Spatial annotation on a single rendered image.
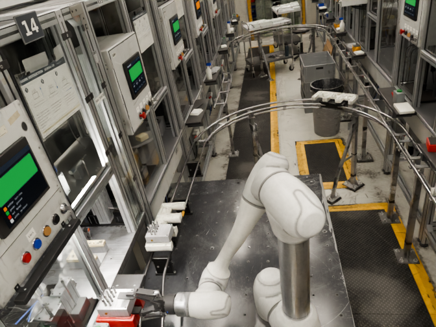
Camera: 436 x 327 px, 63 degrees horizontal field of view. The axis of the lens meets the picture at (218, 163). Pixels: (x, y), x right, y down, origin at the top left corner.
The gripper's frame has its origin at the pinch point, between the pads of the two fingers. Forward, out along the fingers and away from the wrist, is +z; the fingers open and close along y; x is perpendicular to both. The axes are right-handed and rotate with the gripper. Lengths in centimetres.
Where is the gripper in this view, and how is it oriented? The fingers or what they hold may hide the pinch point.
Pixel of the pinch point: (127, 303)
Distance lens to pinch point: 157.0
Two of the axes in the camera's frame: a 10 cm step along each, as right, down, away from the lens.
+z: -9.8, 0.5, 1.7
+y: -1.3, -8.6, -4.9
